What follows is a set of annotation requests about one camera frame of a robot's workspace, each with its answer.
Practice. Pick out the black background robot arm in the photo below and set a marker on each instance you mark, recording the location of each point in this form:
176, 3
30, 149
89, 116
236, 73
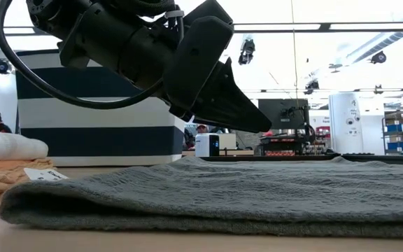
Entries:
220, 130

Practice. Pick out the white box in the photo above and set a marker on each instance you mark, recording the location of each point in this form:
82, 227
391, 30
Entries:
205, 145

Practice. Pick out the grey towel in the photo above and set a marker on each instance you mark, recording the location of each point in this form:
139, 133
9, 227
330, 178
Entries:
222, 196

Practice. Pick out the white cabinet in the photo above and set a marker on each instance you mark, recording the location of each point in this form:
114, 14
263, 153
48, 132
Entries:
352, 119

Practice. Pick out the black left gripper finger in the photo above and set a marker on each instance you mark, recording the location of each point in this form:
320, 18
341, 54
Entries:
229, 108

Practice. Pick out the navy white striped fabric bin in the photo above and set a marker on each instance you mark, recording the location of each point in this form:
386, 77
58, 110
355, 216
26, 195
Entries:
100, 140

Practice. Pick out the black monitor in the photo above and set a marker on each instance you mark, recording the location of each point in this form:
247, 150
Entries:
278, 110

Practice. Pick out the small black round fixture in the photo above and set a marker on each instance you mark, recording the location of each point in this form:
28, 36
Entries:
378, 57
3, 66

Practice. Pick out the black aluminium table frame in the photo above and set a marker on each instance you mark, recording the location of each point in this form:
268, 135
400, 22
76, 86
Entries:
292, 158

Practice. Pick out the black rack with red parts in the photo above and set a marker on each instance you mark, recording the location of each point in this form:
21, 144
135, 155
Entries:
285, 143

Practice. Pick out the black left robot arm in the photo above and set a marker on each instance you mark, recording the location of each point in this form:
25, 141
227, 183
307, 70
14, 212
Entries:
110, 35

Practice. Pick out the white towel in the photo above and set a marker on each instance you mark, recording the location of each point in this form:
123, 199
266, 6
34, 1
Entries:
9, 145

